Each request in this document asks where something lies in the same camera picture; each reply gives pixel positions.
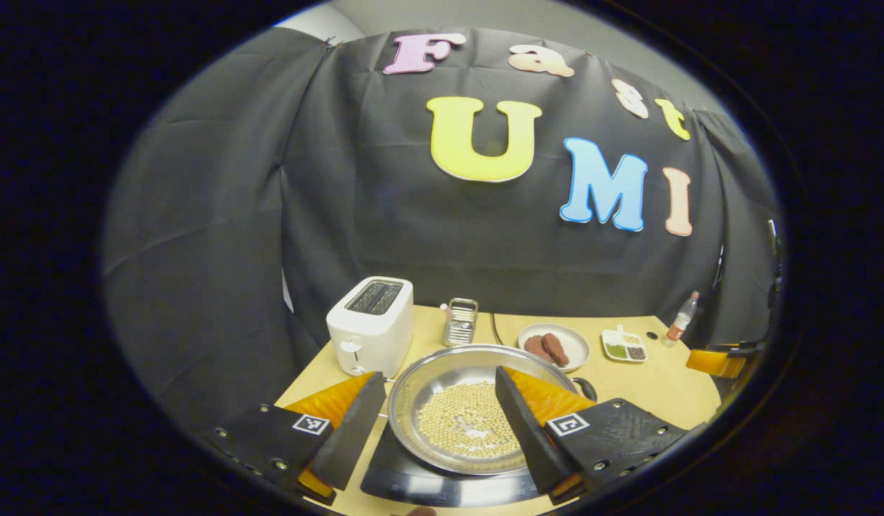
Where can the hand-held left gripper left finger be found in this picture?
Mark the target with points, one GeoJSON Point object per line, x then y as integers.
{"type": "Point", "coordinates": [352, 437]}

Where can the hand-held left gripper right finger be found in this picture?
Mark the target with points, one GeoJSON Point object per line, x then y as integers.
{"type": "Point", "coordinates": [521, 433]}

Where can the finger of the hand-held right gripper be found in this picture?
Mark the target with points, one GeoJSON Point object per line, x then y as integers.
{"type": "Point", "coordinates": [714, 363]}

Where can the black induction cooktop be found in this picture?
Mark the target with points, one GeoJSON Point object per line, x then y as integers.
{"type": "Point", "coordinates": [413, 487]}

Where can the stainless steel pot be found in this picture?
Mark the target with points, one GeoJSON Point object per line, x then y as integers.
{"type": "Point", "coordinates": [442, 373]}

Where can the pile of soybeans in pot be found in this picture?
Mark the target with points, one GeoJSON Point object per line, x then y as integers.
{"type": "Point", "coordinates": [463, 423]}

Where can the clear water bottle red label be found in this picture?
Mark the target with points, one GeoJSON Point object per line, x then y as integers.
{"type": "Point", "coordinates": [677, 330]}

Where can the dark red bean heap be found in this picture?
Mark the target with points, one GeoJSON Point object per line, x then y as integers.
{"type": "Point", "coordinates": [636, 352]}

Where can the brown meat patty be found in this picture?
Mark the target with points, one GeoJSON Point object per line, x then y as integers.
{"type": "Point", "coordinates": [534, 347]}
{"type": "Point", "coordinates": [556, 350]}

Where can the green mung bean heap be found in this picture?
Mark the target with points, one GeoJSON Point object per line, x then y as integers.
{"type": "Point", "coordinates": [615, 351]}

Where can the white divided dish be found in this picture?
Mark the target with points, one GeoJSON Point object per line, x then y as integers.
{"type": "Point", "coordinates": [617, 337]}

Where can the white toaster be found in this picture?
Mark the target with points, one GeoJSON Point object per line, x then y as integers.
{"type": "Point", "coordinates": [370, 337]}

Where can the round white plate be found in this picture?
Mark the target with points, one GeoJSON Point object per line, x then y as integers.
{"type": "Point", "coordinates": [577, 344]}

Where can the black backdrop cloth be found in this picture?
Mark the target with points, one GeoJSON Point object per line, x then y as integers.
{"type": "Point", "coordinates": [342, 215]}

